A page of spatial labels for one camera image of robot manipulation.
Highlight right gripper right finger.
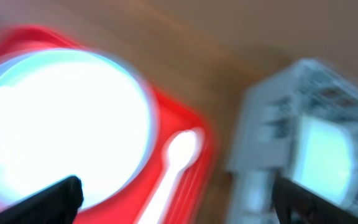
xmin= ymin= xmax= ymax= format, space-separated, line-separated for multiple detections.
xmin=272 ymin=177 xmax=358 ymax=224

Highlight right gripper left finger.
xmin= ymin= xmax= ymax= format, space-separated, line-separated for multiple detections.
xmin=0 ymin=175 xmax=83 ymax=224

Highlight green bowl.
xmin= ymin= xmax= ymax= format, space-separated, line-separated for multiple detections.
xmin=290 ymin=116 xmax=357 ymax=207

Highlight large light blue plate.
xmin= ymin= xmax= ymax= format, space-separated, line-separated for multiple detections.
xmin=0 ymin=49 xmax=158 ymax=210

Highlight white plastic spoon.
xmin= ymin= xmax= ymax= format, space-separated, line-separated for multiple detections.
xmin=136 ymin=128 xmax=204 ymax=224

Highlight grey dishwasher rack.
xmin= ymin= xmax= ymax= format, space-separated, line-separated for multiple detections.
xmin=226 ymin=58 xmax=358 ymax=223

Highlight red serving tray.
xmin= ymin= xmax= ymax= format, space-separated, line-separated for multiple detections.
xmin=0 ymin=26 xmax=216 ymax=224

